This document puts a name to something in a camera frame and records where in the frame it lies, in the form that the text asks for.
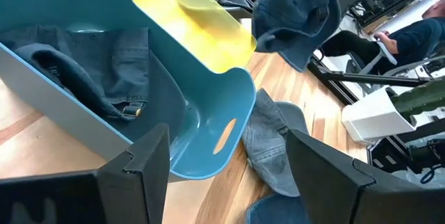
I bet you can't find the grey office chair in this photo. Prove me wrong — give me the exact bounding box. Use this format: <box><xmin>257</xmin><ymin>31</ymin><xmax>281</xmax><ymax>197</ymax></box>
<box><xmin>347</xmin><ymin>41</ymin><xmax>445</xmax><ymax>79</ymax></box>

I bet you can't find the yellow plastic bin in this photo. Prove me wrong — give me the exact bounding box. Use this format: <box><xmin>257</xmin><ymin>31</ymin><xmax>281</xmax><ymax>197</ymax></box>
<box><xmin>129</xmin><ymin>0</ymin><xmax>257</xmax><ymax>74</ymax></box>

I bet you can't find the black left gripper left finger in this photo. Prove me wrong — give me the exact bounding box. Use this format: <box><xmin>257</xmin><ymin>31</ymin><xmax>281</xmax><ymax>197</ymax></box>
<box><xmin>0</xmin><ymin>122</ymin><xmax>171</xmax><ymax>224</ymax></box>

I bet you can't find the green cactus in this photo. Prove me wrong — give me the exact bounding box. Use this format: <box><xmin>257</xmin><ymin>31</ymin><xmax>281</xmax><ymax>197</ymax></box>
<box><xmin>391</xmin><ymin>77</ymin><xmax>445</xmax><ymax>120</ymax></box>

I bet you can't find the grey washed cap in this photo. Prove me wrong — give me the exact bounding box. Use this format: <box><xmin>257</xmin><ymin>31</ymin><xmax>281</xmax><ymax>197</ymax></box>
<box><xmin>241</xmin><ymin>88</ymin><xmax>310</xmax><ymax>198</ymax></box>

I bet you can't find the person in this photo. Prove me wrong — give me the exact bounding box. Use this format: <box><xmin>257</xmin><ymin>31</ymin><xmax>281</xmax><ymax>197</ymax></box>
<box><xmin>319</xmin><ymin>0</ymin><xmax>445</xmax><ymax>75</ymax></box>

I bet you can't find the white hexagonal plant pot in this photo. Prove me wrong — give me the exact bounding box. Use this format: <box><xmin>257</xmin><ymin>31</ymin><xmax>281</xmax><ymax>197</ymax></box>
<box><xmin>341</xmin><ymin>85</ymin><xmax>418</xmax><ymax>145</ymax></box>

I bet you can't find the dark navy cap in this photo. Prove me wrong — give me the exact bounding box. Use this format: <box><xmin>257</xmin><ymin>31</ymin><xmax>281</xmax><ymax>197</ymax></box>
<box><xmin>0</xmin><ymin>24</ymin><xmax>187</xmax><ymax>143</ymax></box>

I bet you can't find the blue denim cap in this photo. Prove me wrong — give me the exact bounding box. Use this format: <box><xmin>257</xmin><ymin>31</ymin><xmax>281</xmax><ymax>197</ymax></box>
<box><xmin>251</xmin><ymin>0</ymin><xmax>342</xmax><ymax>73</ymax></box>

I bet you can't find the blue cable loop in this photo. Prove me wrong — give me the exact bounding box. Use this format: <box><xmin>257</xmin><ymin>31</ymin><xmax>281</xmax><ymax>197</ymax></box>
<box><xmin>419</xmin><ymin>166</ymin><xmax>442</xmax><ymax>185</ymax></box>

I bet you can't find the blue plastic bin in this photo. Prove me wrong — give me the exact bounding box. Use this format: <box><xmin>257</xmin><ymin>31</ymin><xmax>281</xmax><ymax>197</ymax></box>
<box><xmin>0</xmin><ymin>0</ymin><xmax>257</xmax><ymax>182</ymax></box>

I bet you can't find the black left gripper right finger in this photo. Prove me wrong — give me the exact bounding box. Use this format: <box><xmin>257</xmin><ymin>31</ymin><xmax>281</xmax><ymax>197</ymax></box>
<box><xmin>285</xmin><ymin>128</ymin><xmax>445</xmax><ymax>224</ymax></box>

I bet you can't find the black equipment case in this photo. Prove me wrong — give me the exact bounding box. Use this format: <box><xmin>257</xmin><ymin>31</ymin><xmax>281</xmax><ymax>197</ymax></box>
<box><xmin>366</xmin><ymin>135</ymin><xmax>445</xmax><ymax>186</ymax></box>

